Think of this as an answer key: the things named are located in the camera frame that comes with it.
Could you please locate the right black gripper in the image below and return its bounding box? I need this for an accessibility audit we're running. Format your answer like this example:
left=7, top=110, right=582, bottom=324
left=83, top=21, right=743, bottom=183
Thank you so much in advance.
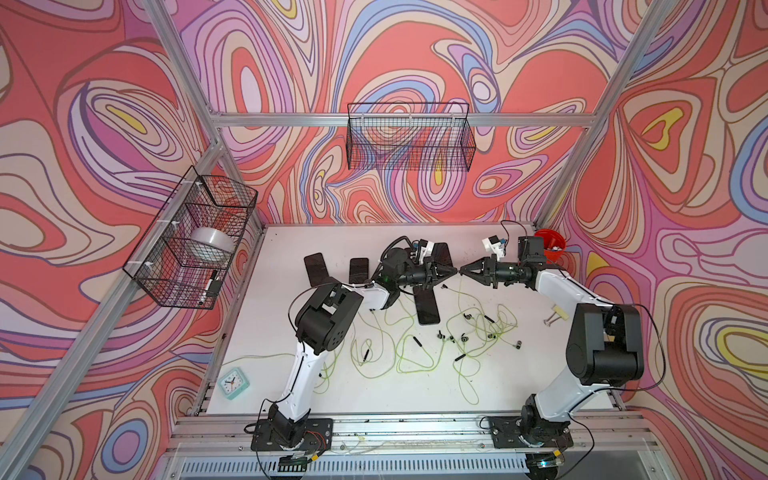
left=460, top=254, right=525, bottom=288

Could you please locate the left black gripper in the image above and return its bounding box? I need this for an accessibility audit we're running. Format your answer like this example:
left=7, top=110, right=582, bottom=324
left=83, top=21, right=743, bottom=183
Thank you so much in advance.
left=392, top=260, right=456, bottom=293

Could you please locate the black smartphone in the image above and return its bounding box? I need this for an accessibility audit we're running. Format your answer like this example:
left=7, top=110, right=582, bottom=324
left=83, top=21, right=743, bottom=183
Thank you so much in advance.
left=348, top=257, right=370, bottom=285
left=413, top=287, right=441, bottom=326
left=303, top=252, right=330, bottom=287
left=432, top=242, right=453, bottom=267

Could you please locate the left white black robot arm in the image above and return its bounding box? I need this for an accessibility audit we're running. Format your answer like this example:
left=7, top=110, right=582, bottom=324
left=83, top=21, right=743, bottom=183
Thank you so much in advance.
left=254, top=235, right=458, bottom=450

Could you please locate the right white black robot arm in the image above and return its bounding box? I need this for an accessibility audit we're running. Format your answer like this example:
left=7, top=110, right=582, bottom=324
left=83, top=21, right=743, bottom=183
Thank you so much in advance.
left=459, top=236, right=645, bottom=450

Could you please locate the red plastic cup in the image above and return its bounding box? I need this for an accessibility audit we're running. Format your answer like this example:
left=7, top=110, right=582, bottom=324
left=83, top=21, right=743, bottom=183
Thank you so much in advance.
left=534, top=228, right=567, bottom=257

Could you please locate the yellow binder clip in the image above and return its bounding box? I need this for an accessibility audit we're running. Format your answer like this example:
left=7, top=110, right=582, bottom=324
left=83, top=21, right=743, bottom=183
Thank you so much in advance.
left=543, top=305, right=570, bottom=327

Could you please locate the white tape roll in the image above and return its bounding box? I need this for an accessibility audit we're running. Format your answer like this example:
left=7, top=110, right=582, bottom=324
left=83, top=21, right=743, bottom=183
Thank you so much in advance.
left=186, top=227, right=235, bottom=262

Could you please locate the teal alarm clock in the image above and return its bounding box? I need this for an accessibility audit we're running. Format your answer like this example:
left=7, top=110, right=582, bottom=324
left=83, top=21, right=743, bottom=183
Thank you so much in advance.
left=217, top=367, right=250, bottom=400

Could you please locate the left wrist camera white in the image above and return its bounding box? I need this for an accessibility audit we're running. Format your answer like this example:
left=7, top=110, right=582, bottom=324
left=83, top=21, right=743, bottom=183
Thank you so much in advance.
left=414, top=239, right=435, bottom=263

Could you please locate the black wire basket back wall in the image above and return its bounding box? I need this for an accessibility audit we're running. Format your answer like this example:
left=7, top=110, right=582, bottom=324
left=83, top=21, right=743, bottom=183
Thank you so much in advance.
left=346, top=100, right=477, bottom=172

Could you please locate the black wire basket wall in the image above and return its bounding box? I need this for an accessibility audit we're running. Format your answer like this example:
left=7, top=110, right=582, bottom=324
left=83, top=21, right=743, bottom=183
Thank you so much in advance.
left=346, top=100, right=477, bottom=172
left=122, top=167, right=258, bottom=310

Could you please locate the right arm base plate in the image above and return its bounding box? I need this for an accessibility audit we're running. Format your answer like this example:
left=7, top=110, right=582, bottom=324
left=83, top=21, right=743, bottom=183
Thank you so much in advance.
left=487, top=416, right=574, bottom=450

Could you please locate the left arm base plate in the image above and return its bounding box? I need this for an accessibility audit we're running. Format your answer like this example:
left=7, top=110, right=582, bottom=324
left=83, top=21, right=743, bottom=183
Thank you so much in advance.
left=250, top=418, right=334, bottom=454

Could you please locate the black wire basket left wall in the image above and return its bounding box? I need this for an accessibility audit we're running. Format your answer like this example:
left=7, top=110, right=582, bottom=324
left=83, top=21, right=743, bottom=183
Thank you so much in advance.
left=122, top=167, right=258, bottom=310

